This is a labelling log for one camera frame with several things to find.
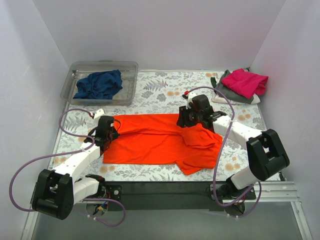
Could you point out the pink folded t shirt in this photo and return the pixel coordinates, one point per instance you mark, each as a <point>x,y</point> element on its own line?
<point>246,83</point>

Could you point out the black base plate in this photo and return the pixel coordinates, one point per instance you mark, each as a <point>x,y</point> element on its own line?
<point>163,195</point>

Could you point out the white folded shirt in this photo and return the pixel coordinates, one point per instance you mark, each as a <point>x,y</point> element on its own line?
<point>218,99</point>

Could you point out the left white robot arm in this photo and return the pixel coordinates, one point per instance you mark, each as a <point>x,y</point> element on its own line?
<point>59,189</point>

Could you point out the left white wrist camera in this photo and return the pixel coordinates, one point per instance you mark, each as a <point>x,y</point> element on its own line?
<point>97,114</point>

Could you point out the orange t shirt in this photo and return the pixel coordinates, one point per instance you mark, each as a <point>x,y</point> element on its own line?
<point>155,139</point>

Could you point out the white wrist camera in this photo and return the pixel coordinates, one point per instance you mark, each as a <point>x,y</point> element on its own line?
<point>97,114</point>
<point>188,96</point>

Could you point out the floral table mat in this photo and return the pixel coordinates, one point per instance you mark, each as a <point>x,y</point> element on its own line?
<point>157,92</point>

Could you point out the clear plastic bin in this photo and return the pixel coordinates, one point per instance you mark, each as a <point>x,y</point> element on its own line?
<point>81,69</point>

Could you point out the blue t shirt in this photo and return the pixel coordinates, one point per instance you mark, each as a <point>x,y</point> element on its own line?
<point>99,85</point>

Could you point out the dark green folded shirt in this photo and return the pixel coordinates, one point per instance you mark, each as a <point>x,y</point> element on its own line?
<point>214,82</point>

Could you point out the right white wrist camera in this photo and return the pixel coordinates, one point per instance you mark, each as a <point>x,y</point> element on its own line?
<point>188,96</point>

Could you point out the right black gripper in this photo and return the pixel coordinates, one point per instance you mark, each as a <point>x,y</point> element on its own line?
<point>184,117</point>

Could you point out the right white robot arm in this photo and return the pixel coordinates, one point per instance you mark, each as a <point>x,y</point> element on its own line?
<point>265,151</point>

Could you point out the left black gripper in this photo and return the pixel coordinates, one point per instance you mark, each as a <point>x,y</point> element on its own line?
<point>111,135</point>

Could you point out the grey folded t shirt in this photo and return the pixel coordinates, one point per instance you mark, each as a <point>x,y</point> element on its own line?
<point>228,93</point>

